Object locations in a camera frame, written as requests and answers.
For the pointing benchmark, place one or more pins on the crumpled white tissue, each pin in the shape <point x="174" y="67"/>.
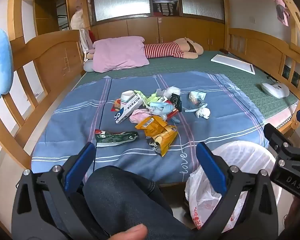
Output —
<point x="203" y="113"/>

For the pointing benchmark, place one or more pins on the grey blue plush toy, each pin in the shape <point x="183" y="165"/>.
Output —
<point x="88" y="66"/>

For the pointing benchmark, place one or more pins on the wooden footboard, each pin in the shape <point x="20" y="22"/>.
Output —
<point x="260" y="45"/>

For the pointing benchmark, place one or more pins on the crumpled white plastic bag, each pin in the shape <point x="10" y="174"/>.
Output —
<point x="171" y="91"/>

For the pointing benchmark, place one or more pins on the blue striped bedsheet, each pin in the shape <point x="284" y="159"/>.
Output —
<point x="70" y="120"/>

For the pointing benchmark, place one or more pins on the clear blue printed wrapper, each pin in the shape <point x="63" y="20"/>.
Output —
<point x="197" y="97"/>

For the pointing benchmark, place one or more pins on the light blue cloth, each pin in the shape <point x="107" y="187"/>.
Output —
<point x="160" y="107"/>

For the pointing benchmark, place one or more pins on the white plastic bag red print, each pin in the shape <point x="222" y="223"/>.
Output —
<point x="205" y="201"/>

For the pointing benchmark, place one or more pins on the pink hanging cloth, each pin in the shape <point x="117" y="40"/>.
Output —
<point x="280" y="7"/>

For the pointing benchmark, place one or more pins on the wooden shelf unit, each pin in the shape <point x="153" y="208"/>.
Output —
<point x="43" y="12"/>

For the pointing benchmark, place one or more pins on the red snack packet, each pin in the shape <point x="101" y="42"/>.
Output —
<point x="115" y="106"/>

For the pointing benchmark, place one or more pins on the white hanging cloth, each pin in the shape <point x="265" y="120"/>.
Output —
<point x="85" y="42"/>

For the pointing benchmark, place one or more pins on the pile of books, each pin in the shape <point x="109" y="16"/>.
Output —
<point x="163" y="2"/>

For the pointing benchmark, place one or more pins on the white blue cardboard box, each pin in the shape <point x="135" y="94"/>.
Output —
<point x="128" y="110"/>

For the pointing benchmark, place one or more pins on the pale blue paper strip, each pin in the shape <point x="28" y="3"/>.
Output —
<point x="191" y="110"/>

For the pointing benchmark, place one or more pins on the frosted glass window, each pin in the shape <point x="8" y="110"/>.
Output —
<point x="121" y="3"/>
<point x="202" y="5"/>

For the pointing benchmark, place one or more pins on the person's left hand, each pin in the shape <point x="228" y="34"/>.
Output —
<point x="130" y="233"/>

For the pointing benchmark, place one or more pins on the green bed mat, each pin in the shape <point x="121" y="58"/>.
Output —
<point x="195" y="63"/>

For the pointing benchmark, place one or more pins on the red cushion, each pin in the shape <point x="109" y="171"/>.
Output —
<point x="91" y="37"/>

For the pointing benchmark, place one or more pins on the yellow snack bag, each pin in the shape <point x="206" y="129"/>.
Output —
<point x="160" y="132"/>

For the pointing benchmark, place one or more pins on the white stuffed bag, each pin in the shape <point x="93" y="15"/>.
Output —
<point x="77" y="17"/>

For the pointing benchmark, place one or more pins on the white oval device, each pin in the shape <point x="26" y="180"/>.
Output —
<point x="275" y="90"/>

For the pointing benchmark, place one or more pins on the pink plastic bag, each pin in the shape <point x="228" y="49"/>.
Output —
<point x="140" y="115"/>

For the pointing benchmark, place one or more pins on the white paper cup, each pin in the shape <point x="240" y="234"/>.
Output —
<point x="128" y="96"/>

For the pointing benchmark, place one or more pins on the striped plush doll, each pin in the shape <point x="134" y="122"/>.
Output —
<point x="165" y="50"/>

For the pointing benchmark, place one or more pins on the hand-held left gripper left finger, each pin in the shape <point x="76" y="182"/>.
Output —
<point x="79" y="166"/>

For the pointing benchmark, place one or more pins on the white flat board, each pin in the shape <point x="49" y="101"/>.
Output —
<point x="233" y="62"/>

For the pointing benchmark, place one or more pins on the red white wrapper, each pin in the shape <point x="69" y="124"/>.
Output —
<point x="173" y="113"/>

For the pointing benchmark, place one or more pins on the pink pillow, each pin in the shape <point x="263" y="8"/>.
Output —
<point x="120" y="53"/>

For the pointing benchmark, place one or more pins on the green snack wrapper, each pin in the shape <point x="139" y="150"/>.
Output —
<point x="115" y="138"/>

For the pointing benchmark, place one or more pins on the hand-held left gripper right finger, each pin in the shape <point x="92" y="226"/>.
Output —
<point x="210" y="166"/>

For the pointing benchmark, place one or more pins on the wooden headboard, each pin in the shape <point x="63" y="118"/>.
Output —
<point x="50" y="52"/>

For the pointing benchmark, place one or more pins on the light green plastic bag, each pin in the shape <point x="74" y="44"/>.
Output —
<point x="147" y="98"/>

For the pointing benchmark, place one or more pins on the dark green packet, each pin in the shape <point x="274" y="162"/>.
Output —
<point x="176" y="102"/>

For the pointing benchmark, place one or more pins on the wooden wall cabinets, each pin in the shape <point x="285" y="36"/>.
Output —
<point x="140" y="28"/>

